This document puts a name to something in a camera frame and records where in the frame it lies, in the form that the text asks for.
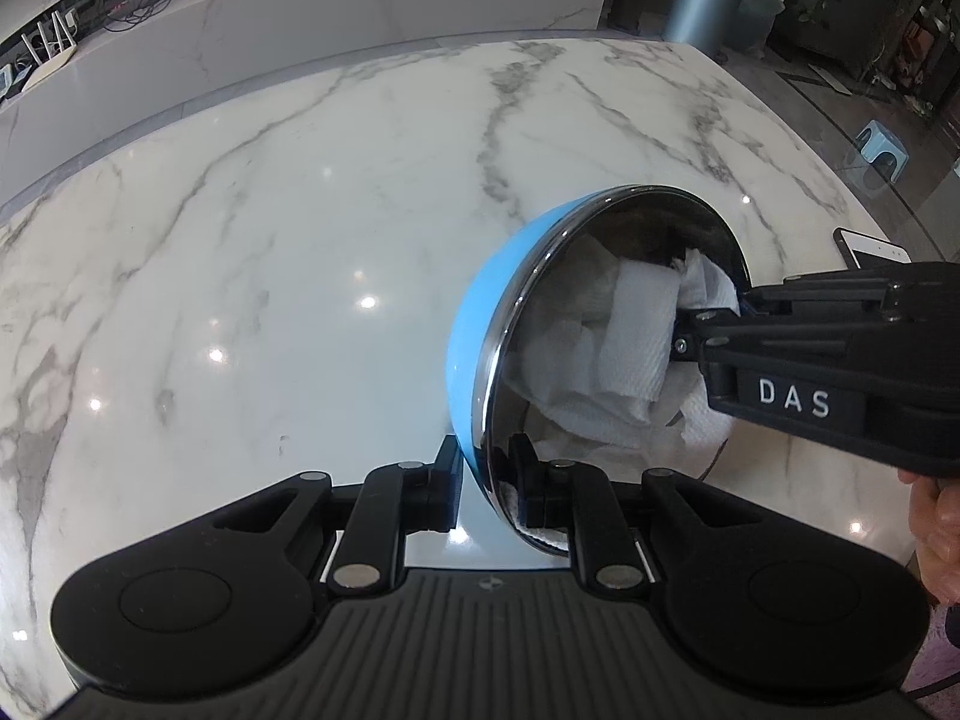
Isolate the white paper towel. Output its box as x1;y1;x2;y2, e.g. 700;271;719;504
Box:
497;234;740;550

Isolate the blue steel bowl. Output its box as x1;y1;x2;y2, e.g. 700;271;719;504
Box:
442;184;751;558

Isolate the person's right hand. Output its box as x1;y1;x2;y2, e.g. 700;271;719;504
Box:
900;472;960;605

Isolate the white tablet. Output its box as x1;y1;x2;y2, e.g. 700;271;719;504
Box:
833;227;911;270

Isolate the blue small stool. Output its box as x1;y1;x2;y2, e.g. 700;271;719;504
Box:
854;119;910;184

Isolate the water jug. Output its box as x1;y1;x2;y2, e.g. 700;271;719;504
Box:
731;0;784;54

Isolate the grey trash can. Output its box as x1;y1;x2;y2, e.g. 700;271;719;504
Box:
662;0;742;57

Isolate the marble tv console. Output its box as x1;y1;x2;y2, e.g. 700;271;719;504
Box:
2;0;604;200

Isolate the white wifi router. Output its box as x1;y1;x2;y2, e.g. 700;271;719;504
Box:
21;10;78;89

